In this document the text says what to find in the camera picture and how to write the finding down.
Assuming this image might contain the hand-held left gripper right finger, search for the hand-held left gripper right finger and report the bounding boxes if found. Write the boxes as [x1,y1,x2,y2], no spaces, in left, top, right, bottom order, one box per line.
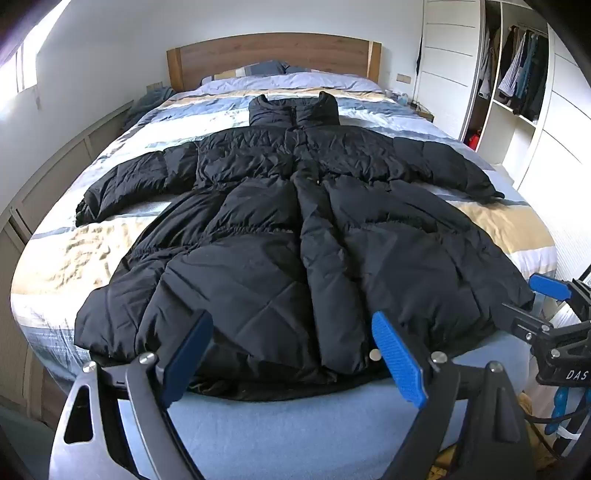
[369,311,529,480]

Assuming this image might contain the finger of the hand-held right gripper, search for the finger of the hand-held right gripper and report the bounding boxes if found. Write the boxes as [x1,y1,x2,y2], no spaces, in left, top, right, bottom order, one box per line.
[501,302,555,342]
[530,274,591,319]

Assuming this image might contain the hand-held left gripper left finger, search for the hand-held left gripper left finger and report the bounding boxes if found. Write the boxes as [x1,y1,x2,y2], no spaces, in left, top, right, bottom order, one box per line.
[48,310,214,480]

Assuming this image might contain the black puffer coat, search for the black puffer coat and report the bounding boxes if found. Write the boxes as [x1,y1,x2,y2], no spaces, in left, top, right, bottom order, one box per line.
[74,91,536,402]

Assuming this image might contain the hanging clothes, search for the hanging clothes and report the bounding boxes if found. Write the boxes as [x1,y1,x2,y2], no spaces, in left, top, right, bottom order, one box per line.
[496,25,550,123]

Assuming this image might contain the person's right hand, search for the person's right hand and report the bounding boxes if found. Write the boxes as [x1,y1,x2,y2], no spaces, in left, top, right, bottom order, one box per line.
[546,385,591,435]

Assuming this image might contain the light blue bed sheet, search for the light blue bed sheet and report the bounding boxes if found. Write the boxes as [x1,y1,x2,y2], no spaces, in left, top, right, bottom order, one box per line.
[115,332,532,480]

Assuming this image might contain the nightstand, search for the nightstand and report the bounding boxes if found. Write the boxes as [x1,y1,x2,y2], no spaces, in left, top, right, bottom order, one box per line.
[406,99,437,123]

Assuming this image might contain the hanging light jacket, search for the hanging light jacket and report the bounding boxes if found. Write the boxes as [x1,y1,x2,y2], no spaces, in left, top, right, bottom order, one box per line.
[475,25,502,100]

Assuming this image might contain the white wardrobe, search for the white wardrobe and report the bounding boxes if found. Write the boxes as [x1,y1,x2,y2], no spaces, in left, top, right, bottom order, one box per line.
[413,0,591,273]

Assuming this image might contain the grey blue crumpled cloth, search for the grey blue crumpled cloth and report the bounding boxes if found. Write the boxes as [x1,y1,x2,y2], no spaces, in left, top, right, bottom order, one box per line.
[122,85,176,132]

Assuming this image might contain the light purple pillow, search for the light purple pillow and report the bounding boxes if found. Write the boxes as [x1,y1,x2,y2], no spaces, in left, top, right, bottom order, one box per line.
[201,69,385,93]

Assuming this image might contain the dark blue striped pillow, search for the dark blue striped pillow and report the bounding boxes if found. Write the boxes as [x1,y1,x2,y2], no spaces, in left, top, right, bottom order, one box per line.
[217,60,288,80]

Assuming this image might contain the wooden headboard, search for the wooden headboard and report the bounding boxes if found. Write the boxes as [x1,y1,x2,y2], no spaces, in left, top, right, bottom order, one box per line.
[167,33,383,93]

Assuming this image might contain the window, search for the window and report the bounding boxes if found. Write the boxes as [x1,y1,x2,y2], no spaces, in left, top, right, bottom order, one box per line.
[0,28,40,100]

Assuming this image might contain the black cable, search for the black cable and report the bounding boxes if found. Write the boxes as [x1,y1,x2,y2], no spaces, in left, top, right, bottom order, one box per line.
[522,406,575,460]

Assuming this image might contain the wooden panelled wall cabinet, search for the wooden panelled wall cabinet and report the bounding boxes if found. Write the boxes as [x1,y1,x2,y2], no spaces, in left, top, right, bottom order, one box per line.
[0,99,134,416]

